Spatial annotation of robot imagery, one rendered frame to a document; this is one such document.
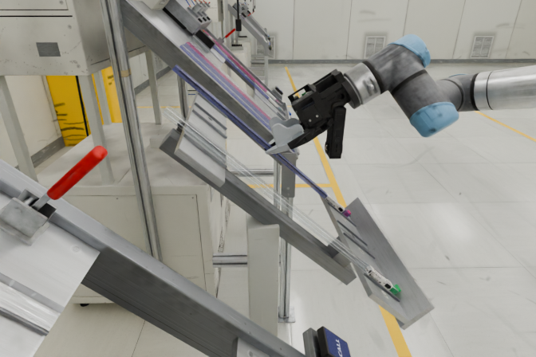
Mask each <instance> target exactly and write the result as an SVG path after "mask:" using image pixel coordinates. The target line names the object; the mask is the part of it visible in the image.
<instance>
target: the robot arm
mask: <svg viewBox="0 0 536 357"><path fill-rule="evenodd" d="M430 61H431V55H430V53H429V50H428V49H427V47H426V45H425V43H424V41H423V40H422V39H421V38H420V37H418V36H416V35H415V34H407V35H405V36H403V37H402V38H400V39H398V40H397V41H394V42H391V43H389V44H388V45H387V46H386V47H384V48H383V49H382V50H380V51H379V52H377V53H375V54H373V55H372V56H371V57H369V58H367V59H366V60H364V61H362V62H361V63H360V64H358V65H356V66H354V67H353V68H351V69H350V70H348V71H347V72H345V73H344V75H343V74H342V72H341V71H337V69H334V70H333V71H332V72H330V73H328V74H327V75H325V76H323V77H322V78H321V79H319V80H317V81H315V82H314V83H312V84H309V83H308V84H306V85H305V86H303V87H302V88H300V89H298V90H297V91H296V92H294V93H292V94H290V95H289V96H287V97H288V98H289V100H290V102H291V105H292V106H291V107H292V108H293V110H294V111H295V113H296V115H297V116H298V118H299V120H298V119H297V118H294V117H292V118H290V119H288V120H285V121H284V120H281V119H279V118H278V117H276V116H275V117H273V118H271V119H270V122H269V124H270V129H271V131H272V134H273V137H274V138H273V139H272V140H271V141H270V142H269V144H270V145H271V146H272V147H271V148H270V149H268V150H267V149H265V148H264V149H265V153H266V154H267V155H269V154H277V153H280V152H283V151H288V150H290V149H294V148H296V147H300V146H301V145H303V144H305V143H308V142H309V141H311V140H312V139H314V138H316V137H317V136H318V135H320V134H321V133H323V132H324V131H326V130H327V136H326V141H325V153H326V154H327V155H328V156H329V159H340V158H341V154H342V151H343V137H344V130H345V117H346V107H345V105H346V104H347V103H349V105H350V106H351V107H352V108H353V109H356V108H358V107H360V106H361V104H362V105H364V104H366V103H368V102H369V101H370V100H373V99H374V98H376V97H377V96H379V95H381V94H382V93H384V92H386V91H389V92H390V93H391V95H392V97H393V98H394V100H395V101H396V102H397V103H398V105H399V106H400V108H401V110H402V111H403V112H404V114H405V115H406V116H407V117H408V119H409V122H410V124H411V125H412V126H413V127H414V128H415V129H416V130H417V131H418V132H419V133H420V135H421V136H423V137H425V138H427V137H431V136H433V135H434V134H436V133H438V132H440V131H442V130H443V129H444V128H447V127H448V126H450V125H451V124H453V123H454V122H455V121H457V120H458V119H459V113H458V112H472V111H486V110H501V109H516V108H536V65H532V66H526V67H520V68H513V69H503V70H496V71H490V72H484V73H473V74H455V75H453V76H450V77H448V78H445V79H442V80H437V81H434V80H433V79H432V77H431V76H430V75H429V74H428V72H427V71H426V69H425V68H426V67H427V66H428V65H429V64H430ZM302 89H305V92H304V93H302V96H301V97H300V98H299V97H298V95H296V96H295V97H294V94H296V93H297V92H300V91H301V90H302ZM303 129H304V131H303Z"/></svg>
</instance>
